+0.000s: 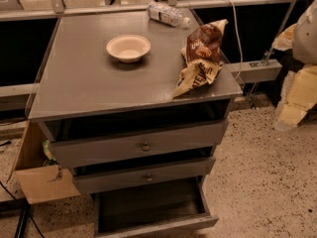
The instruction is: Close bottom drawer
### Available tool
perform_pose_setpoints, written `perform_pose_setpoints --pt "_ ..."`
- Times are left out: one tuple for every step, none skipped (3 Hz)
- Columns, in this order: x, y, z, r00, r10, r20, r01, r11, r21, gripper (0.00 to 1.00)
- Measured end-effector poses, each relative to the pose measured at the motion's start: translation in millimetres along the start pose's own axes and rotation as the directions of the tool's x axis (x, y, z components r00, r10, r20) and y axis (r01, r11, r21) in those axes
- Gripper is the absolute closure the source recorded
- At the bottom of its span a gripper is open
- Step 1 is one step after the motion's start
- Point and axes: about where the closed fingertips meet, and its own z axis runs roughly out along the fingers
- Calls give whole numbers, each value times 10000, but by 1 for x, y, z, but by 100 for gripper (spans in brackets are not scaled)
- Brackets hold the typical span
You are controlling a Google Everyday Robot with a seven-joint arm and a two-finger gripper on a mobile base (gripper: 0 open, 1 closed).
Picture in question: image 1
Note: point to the grey bottom drawer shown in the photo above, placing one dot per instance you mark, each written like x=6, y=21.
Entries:
x=136, y=212

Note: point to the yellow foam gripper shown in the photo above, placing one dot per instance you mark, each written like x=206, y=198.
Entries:
x=305, y=39

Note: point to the grey drawer cabinet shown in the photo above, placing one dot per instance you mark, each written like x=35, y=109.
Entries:
x=86, y=93

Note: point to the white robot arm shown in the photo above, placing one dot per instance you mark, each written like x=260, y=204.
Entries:
x=309, y=18

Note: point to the grey drawer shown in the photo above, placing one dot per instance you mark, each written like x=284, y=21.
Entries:
x=136, y=144
x=144, y=175
x=136, y=212

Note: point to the clear plastic water bottle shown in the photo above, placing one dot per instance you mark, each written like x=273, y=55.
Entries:
x=166, y=14

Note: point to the grey top drawer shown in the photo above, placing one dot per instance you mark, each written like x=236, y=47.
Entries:
x=136, y=144

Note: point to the white paper bowl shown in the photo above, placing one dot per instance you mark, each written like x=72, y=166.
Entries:
x=128, y=48

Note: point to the brown chip bag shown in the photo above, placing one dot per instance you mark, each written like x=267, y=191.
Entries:
x=202, y=56

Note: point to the cardboard box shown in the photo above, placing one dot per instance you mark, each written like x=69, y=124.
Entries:
x=40, y=183

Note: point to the green packet in box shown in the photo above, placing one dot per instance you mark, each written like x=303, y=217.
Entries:
x=50, y=158

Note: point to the metal frame rail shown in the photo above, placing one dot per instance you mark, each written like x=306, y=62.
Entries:
x=132, y=5

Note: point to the grey middle drawer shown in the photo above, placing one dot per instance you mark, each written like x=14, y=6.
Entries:
x=144, y=175

